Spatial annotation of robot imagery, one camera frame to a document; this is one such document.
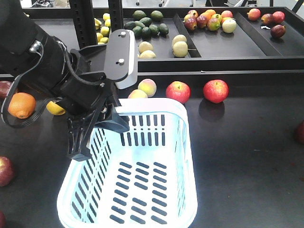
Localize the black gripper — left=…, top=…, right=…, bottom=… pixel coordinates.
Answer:
left=56, top=49, right=130, bottom=162

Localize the light blue plastic basket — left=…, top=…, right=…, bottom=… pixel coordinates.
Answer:
left=57, top=98, right=198, bottom=228

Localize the yellow lemon near arm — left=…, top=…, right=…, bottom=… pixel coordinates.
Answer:
left=46, top=101, right=66, bottom=116

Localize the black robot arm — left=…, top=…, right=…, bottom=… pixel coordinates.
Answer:
left=0, top=0, right=137, bottom=161

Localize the pale peach fruit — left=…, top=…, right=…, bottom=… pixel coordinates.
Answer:
left=128, top=89, right=148, bottom=99
left=137, top=78, right=157, bottom=97

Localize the orange fruit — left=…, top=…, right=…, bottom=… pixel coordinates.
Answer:
left=8, top=92, right=36, bottom=119

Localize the red apple beside peach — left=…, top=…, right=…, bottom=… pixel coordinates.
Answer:
left=166, top=81, right=191, bottom=104

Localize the dark red apple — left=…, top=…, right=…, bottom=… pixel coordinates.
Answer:
left=0, top=80, right=12, bottom=100

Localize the black wooden produce stand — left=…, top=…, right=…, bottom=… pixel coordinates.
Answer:
left=0, top=8, right=304, bottom=228

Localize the wrist camera with black plate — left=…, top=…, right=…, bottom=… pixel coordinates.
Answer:
left=104, top=29, right=138, bottom=89

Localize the black upright rack post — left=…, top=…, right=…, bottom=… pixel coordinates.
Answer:
left=69, top=0, right=97, bottom=48

